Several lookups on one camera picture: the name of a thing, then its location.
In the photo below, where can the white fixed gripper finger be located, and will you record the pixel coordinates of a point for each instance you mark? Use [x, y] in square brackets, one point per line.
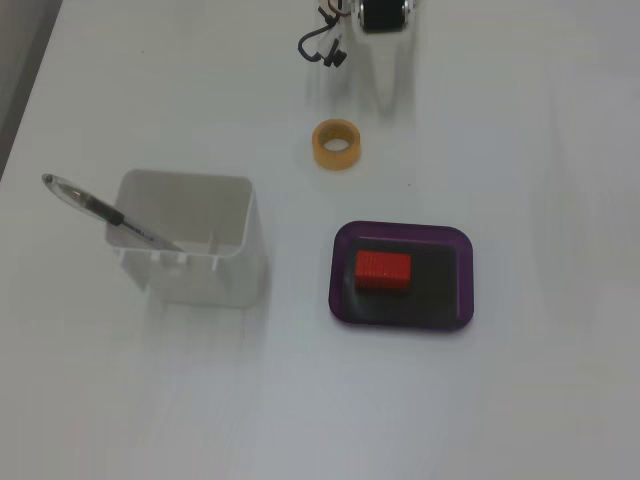
[386, 75]

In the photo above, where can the red cube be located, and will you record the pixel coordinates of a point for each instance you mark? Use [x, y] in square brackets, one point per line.
[382, 267]

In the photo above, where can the yellow tape roll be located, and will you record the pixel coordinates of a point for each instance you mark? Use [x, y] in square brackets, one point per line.
[320, 150]

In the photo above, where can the purple metal tray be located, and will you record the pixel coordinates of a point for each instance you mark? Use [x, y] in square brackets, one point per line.
[400, 312]

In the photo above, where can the white rectangular plastic container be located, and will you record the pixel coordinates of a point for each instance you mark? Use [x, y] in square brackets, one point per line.
[200, 280]

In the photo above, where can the black clear ballpoint pen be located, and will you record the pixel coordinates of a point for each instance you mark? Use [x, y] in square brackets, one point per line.
[102, 210]

